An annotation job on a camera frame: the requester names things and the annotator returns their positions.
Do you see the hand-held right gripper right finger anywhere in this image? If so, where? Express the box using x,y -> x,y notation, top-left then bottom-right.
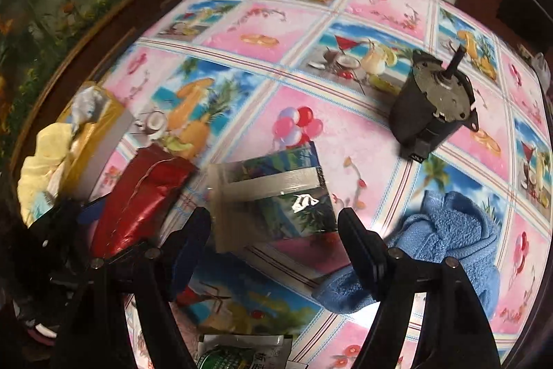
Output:
338,207 -> 502,369

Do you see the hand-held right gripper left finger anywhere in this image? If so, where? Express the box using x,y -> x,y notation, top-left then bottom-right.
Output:
52,207 -> 213,369

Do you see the green white sachet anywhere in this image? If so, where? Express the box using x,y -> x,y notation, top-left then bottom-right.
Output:
196,333 -> 293,369

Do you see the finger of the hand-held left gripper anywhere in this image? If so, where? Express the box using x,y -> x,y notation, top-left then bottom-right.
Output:
41,196 -> 109,261

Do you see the blue terry towel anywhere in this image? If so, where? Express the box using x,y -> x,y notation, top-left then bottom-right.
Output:
312,190 -> 502,320

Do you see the gold box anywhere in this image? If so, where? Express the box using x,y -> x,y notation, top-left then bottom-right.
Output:
54,81 -> 139,201

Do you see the yellow terry towel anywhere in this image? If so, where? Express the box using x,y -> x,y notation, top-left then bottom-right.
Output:
17,122 -> 81,223

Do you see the red foil packet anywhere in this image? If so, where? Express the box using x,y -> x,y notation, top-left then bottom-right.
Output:
88,146 -> 200,261

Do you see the white plastic bag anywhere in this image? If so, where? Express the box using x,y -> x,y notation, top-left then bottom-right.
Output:
531,51 -> 553,82

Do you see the black electric motor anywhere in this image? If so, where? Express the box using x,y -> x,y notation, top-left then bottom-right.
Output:
389,45 -> 480,162

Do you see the silver foil sachet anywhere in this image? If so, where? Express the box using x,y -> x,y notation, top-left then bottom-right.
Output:
71,87 -> 109,132

